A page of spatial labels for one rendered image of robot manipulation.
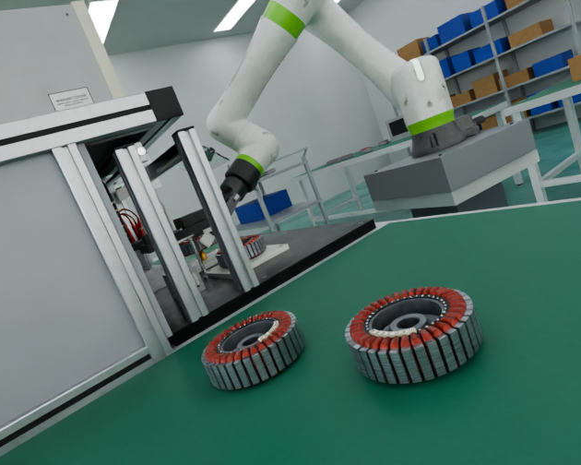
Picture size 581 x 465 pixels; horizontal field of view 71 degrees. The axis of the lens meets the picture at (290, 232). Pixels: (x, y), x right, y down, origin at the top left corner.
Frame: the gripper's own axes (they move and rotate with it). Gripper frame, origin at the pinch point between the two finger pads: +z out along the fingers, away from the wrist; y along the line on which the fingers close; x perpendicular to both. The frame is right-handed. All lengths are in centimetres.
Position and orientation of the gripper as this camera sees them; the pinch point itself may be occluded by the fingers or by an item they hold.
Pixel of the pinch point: (198, 241)
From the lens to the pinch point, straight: 112.9
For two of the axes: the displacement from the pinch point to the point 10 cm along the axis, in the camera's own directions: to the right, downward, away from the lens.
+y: -5.4, 0.7, 8.4
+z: -4.6, 8.0, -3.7
